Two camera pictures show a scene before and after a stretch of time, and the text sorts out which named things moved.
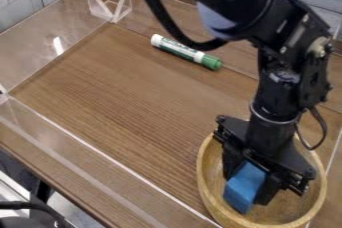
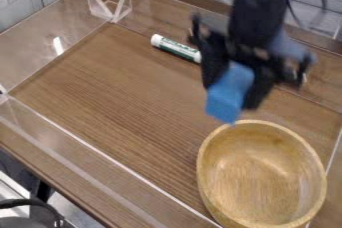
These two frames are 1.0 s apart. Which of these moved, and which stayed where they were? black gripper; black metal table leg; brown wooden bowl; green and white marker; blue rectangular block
Moved: black gripper; blue rectangular block
Stayed: green and white marker; brown wooden bowl; black metal table leg
